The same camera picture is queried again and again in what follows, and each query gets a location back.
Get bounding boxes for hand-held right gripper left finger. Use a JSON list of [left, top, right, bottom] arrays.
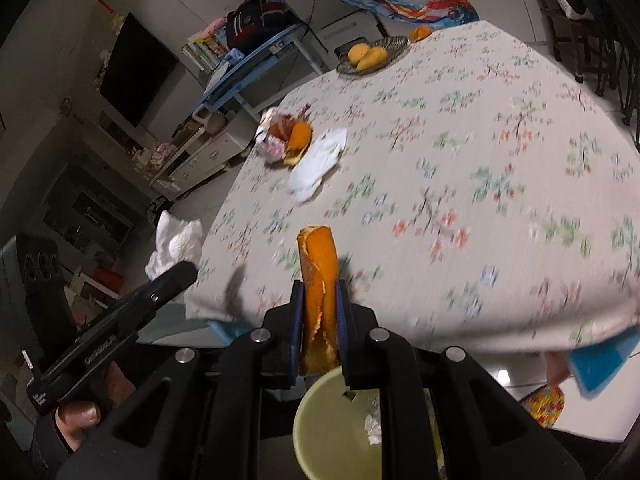
[[57, 280, 306, 480]]

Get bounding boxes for beige jug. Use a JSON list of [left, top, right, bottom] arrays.
[[192, 105, 228, 133]]

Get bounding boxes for dark display cabinet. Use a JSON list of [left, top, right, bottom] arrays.
[[42, 160, 136, 261]]

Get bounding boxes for curled orange peel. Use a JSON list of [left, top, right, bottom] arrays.
[[284, 121, 313, 167]]

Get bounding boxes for white tissue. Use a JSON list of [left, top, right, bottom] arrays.
[[287, 127, 348, 206], [144, 210, 205, 281]]

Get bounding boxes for crumpled white paper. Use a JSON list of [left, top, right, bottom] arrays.
[[362, 400, 383, 446]]

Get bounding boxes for yellow plastic bin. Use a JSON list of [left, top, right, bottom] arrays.
[[292, 366, 446, 480]]

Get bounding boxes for white air purifier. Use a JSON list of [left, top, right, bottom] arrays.
[[317, 15, 373, 73]]

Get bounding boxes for dark striped backpack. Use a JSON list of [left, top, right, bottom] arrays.
[[222, 0, 293, 55]]

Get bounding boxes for black metal chairs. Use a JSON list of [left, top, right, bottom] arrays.
[[565, 0, 640, 151]]

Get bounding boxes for floral tablecloth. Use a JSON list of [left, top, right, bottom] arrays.
[[185, 19, 640, 356]]

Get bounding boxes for wooden chair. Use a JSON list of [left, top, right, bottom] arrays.
[[540, 5, 586, 83]]

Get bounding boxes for colourful patterned mat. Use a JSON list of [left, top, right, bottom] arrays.
[[520, 385, 566, 431]]

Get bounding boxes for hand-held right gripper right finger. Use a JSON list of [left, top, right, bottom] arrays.
[[334, 280, 583, 480]]

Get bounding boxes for blue study desk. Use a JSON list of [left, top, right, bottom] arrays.
[[187, 20, 326, 121]]

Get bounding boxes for row of books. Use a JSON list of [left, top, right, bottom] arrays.
[[181, 17, 236, 73]]

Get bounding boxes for red box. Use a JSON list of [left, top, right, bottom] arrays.
[[92, 265, 123, 291]]

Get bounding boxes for metal wire fruit basket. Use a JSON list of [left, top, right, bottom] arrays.
[[336, 35, 410, 76]]

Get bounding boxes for person's left hand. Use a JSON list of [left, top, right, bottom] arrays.
[[52, 360, 136, 453]]

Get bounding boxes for black television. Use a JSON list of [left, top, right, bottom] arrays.
[[97, 11, 180, 128]]

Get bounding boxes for cream TV cabinet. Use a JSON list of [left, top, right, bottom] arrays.
[[147, 122, 251, 201]]

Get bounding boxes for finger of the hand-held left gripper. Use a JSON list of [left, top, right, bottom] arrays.
[[141, 260, 199, 312]]

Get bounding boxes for long orange peel strip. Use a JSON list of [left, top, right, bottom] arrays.
[[296, 225, 341, 376]]

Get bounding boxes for orange white printed wrapper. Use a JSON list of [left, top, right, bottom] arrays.
[[254, 107, 293, 165]]

